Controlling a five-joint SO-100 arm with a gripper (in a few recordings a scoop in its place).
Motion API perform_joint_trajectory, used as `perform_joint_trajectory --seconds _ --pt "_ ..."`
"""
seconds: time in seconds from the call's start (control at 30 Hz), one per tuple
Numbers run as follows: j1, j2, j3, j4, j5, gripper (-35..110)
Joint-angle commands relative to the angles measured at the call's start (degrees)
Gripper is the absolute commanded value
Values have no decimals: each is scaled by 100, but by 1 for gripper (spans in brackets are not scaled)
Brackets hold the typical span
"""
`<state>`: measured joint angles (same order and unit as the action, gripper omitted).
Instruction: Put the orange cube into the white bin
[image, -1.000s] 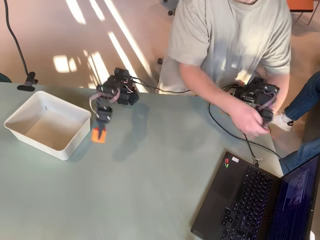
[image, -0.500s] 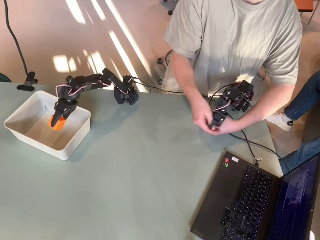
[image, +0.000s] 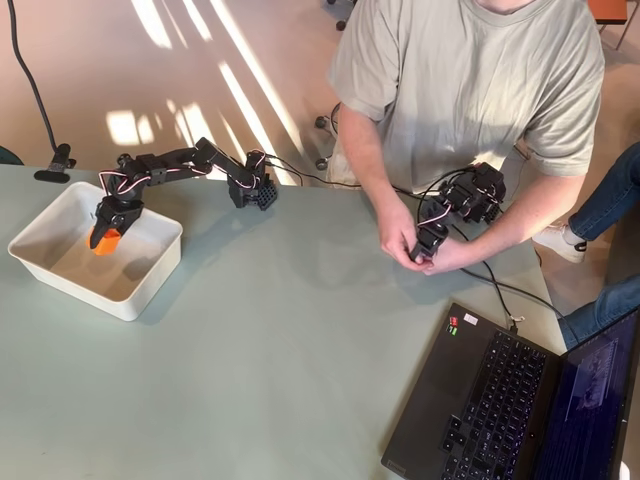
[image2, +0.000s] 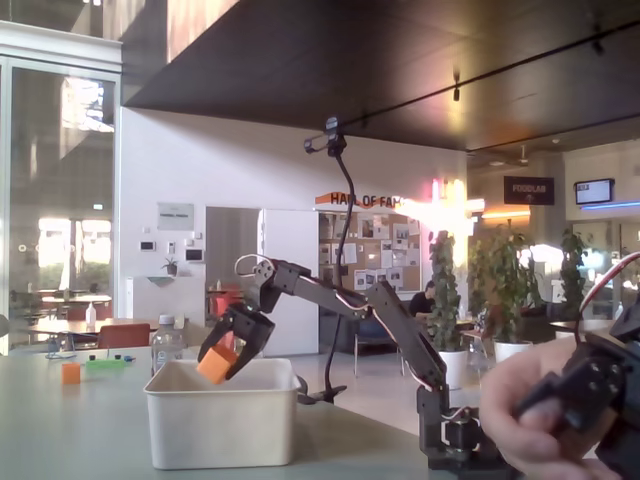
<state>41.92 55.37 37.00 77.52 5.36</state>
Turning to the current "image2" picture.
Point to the black follower gripper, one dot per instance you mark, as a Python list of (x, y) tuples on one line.
[(248, 326)]

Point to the orange cube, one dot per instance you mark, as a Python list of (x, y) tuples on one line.
[(215, 367), (71, 374)]

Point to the black follower robot arm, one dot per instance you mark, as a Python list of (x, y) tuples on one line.
[(400, 325)]

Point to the white plastic bin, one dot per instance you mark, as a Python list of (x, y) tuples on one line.
[(220, 430)]

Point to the green flat block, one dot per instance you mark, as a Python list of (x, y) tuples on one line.
[(105, 365)]

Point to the person's right hand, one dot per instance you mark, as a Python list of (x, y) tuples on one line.
[(505, 430)]

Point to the red chair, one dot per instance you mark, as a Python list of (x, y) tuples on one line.
[(227, 300)]

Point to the clear plastic water bottle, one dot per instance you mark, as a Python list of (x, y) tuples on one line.
[(167, 345)]

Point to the white cabinet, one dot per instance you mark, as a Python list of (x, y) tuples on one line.
[(165, 300)]

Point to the orange chair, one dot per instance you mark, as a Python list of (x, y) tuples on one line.
[(124, 336)]

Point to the bushy green plant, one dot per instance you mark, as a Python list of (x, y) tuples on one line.
[(510, 290)]

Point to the slim green plant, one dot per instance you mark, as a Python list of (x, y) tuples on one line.
[(572, 280)]

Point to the dark sofa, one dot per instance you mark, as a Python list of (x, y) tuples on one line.
[(352, 335)]

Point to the white door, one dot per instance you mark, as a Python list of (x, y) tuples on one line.
[(290, 240)]

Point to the tall climbing green plant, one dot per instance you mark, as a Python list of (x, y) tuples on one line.
[(445, 300)]

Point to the seated person in black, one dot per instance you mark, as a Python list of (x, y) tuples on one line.
[(422, 302)]

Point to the wooden cafeteria table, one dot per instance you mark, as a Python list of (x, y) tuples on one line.
[(75, 327)]

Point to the round wooden table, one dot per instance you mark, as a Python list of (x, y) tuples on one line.
[(75, 299)]

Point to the cork notice board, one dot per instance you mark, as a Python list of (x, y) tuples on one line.
[(370, 240)]

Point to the orange hall of fame sign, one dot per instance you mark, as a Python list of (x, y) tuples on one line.
[(365, 201)]

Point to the black foodlab sign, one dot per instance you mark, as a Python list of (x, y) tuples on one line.
[(528, 190)]

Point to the black webcam on gooseneck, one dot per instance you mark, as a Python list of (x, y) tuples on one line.
[(334, 141)]

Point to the dark wall display panel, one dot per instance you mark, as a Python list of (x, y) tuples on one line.
[(195, 255)]

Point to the black gooseneck clamp mount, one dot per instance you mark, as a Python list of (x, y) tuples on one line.
[(327, 395)]

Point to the small potted wall plant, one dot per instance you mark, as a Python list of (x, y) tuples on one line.
[(171, 267)]

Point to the small white wall panel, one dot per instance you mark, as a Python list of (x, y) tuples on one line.
[(147, 246)]

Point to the grey wall sign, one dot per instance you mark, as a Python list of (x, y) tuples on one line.
[(176, 216)]

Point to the wall mounted monitor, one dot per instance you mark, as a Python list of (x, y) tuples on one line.
[(594, 191)]

